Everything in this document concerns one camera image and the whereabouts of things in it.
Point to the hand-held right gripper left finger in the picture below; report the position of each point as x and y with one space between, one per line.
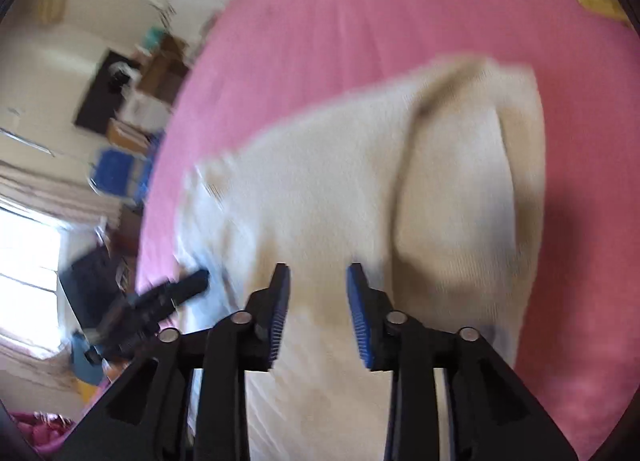
280 313

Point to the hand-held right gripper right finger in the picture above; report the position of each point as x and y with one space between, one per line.
358 313

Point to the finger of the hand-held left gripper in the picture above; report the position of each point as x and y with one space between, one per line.
187 285

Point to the cream knit sweater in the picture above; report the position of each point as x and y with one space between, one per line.
350 191

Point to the dark flat panel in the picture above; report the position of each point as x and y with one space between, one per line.
90 281

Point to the bright window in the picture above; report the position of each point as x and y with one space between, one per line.
25 261

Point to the blue plastic crate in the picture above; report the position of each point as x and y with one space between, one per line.
117 173

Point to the crumpled magenta cloth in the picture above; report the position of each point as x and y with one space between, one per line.
42 433

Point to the beige curtain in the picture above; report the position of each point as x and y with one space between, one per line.
50 186

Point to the white storage box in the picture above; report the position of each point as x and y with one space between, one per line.
142 108

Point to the wooden cabinet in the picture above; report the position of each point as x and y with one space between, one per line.
162 66

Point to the pink bed sheet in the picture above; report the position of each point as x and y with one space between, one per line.
325 41

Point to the black wall screen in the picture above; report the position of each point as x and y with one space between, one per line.
102 91

